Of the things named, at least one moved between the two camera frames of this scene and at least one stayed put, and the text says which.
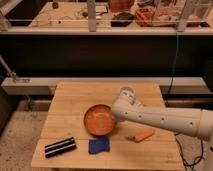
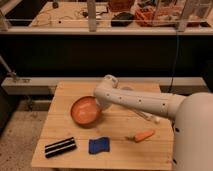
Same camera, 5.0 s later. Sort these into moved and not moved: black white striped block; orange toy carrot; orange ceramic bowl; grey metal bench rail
Moved: orange ceramic bowl
Not moved: grey metal bench rail; orange toy carrot; black white striped block
